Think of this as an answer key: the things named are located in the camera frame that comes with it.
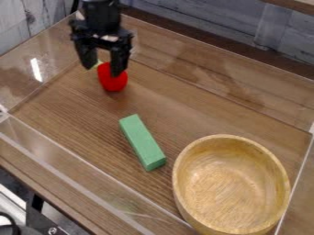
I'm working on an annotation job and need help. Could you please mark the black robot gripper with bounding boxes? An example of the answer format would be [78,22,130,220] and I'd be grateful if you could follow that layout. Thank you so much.
[69,0,133,77]

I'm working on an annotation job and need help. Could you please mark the red plush strawberry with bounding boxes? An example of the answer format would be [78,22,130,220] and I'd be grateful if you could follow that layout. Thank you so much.
[94,61,129,92]

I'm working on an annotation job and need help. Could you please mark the green foam block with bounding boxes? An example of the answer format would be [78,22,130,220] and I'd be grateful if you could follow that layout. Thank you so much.
[119,115,168,172]

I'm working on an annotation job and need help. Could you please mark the clear acrylic tray walls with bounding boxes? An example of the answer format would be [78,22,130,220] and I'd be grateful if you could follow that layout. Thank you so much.
[0,17,314,235]

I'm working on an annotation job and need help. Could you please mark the wooden bowl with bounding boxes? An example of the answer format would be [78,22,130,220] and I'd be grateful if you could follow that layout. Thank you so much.
[173,134,292,235]

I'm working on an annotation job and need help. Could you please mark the black table leg bracket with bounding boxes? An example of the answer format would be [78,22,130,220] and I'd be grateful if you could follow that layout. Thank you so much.
[26,194,69,235]

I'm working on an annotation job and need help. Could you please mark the black cable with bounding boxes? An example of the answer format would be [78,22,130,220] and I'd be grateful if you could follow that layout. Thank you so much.
[0,211,23,235]

